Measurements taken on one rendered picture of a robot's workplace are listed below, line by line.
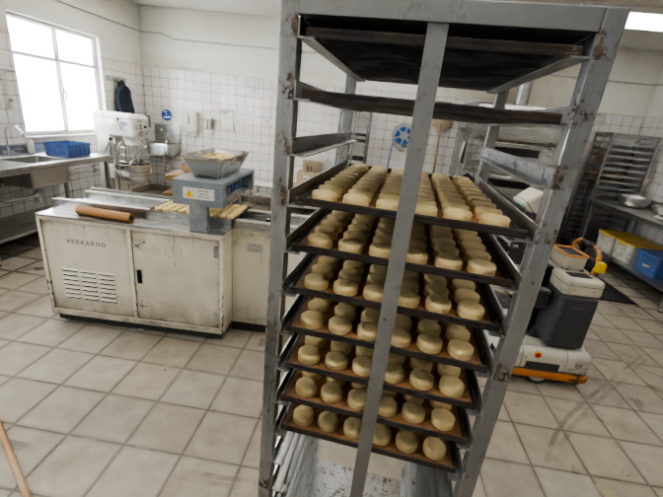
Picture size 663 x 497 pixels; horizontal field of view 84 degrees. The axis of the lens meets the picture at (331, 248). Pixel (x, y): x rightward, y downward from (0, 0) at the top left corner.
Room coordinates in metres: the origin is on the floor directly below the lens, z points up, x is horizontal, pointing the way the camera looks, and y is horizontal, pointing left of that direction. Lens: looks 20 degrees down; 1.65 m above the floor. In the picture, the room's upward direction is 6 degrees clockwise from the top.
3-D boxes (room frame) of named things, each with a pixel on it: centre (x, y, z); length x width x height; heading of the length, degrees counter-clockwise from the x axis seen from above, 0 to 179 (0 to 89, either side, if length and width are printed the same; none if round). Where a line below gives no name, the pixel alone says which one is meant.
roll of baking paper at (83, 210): (2.36, 1.55, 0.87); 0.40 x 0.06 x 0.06; 82
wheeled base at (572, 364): (2.50, -1.57, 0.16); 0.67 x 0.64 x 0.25; 87
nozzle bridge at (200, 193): (2.62, 0.86, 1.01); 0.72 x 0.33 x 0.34; 178
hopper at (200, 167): (2.62, 0.86, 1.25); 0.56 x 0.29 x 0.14; 178
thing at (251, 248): (2.60, 0.36, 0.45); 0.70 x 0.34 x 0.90; 88
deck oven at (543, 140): (5.67, -2.52, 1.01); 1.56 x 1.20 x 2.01; 86
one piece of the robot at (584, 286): (2.49, -1.65, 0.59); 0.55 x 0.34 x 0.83; 177
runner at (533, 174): (0.89, -0.37, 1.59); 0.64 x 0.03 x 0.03; 170
